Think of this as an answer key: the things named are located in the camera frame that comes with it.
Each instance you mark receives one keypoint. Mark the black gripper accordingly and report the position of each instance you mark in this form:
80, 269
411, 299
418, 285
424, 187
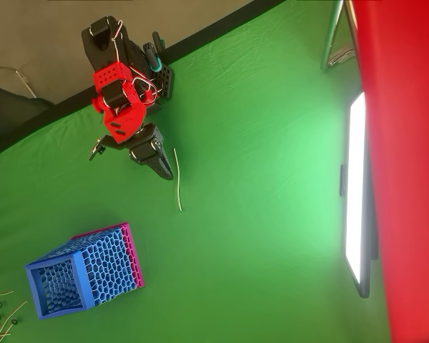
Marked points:
147, 147

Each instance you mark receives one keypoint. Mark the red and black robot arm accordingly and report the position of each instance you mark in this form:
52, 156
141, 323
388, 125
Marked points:
125, 118

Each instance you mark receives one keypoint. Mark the blue and pink lattice basket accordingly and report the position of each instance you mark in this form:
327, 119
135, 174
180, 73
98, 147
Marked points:
107, 264

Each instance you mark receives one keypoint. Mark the teal and black clamp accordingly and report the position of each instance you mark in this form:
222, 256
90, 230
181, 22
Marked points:
153, 59

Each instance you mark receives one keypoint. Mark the green table cloth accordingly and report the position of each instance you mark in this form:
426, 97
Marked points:
236, 250

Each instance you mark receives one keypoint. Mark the black chair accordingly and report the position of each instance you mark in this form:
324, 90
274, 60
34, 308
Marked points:
10, 110

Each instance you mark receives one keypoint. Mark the thin chrome rod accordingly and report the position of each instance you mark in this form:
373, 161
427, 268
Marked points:
23, 80

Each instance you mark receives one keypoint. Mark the black monitor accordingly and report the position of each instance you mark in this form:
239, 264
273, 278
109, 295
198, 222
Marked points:
355, 178

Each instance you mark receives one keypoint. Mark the chrome tube stand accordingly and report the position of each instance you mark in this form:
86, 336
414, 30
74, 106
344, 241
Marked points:
329, 35

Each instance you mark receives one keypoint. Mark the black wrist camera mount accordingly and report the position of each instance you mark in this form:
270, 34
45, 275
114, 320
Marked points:
111, 143

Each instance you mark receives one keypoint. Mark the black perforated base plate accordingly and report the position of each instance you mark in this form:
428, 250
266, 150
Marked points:
165, 80

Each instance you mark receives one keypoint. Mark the red blurred mount part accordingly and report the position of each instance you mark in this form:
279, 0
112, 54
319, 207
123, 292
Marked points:
407, 160

